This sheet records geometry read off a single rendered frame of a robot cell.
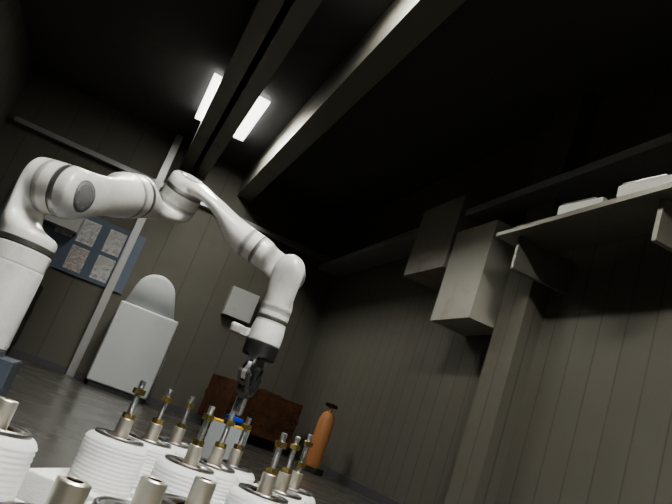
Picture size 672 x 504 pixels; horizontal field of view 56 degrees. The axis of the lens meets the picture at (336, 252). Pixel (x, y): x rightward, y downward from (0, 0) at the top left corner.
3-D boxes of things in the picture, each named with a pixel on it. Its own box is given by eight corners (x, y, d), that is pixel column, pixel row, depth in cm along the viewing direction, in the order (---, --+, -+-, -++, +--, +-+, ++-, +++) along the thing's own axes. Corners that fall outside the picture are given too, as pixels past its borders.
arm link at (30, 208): (27, 144, 106) (-22, 237, 101) (76, 158, 104) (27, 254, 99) (57, 169, 115) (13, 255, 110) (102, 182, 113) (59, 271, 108)
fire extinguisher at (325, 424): (327, 479, 583) (350, 410, 600) (299, 469, 576) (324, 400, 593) (316, 473, 610) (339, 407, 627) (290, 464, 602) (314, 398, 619)
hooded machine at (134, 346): (142, 401, 754) (188, 293, 791) (146, 406, 698) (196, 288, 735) (83, 381, 734) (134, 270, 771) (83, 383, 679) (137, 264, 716)
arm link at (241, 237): (274, 230, 149) (255, 260, 151) (185, 167, 153) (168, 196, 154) (262, 231, 140) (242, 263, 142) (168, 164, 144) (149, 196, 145)
